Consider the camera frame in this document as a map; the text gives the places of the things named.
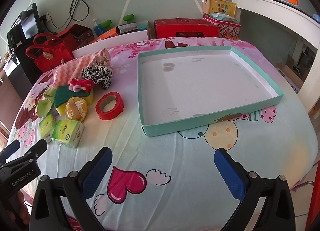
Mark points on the yellow children gift case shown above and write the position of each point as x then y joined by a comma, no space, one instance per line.
219,6

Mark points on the red gift box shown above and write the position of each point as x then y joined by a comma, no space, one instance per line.
184,27

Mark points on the blue wet wipes pack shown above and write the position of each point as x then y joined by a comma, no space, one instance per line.
223,17

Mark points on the red tape roll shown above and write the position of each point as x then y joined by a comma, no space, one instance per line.
109,106

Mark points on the round yellow packaged sponge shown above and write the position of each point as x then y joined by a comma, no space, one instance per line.
76,109

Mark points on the green tissue pack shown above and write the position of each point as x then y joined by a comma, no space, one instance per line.
68,133
46,127

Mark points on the person's left hand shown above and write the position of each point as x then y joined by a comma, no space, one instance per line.
23,211

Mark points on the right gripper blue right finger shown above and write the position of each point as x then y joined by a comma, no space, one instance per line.
232,173

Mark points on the red felt handbag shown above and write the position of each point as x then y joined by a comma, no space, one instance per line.
49,51

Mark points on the light green cloth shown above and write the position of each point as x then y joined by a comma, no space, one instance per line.
46,102

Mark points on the leopard print scrunchie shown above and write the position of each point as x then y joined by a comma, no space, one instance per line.
100,75

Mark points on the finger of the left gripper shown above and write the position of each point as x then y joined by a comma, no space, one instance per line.
36,150
8,151

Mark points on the blue liquid plastic bottle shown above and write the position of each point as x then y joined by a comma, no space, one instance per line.
97,28

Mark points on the yellow green scouring sponge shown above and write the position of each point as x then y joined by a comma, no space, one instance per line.
63,94

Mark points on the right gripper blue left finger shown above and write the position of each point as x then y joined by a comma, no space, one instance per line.
94,171

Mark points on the teal shallow cardboard tray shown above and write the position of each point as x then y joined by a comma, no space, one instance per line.
188,87

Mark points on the pink zigzag striped cloth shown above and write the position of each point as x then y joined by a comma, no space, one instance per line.
72,69

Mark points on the cardboard box under desk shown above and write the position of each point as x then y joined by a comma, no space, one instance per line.
290,73

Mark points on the open dark red box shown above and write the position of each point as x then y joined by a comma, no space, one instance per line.
76,36

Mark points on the green dumbbell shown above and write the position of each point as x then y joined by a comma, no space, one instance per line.
106,25
128,18

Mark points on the beige pink scrunchie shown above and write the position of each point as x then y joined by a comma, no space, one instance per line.
100,58

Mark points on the small black monitor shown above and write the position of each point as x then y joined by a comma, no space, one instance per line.
25,27

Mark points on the white foam board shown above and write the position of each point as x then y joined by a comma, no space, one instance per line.
111,42

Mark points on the orange cardboard box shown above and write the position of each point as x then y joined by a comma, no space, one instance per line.
110,33

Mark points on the white desk shelf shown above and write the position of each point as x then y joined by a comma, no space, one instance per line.
301,24

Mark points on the red white patterned box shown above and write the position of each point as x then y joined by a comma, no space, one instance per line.
226,29

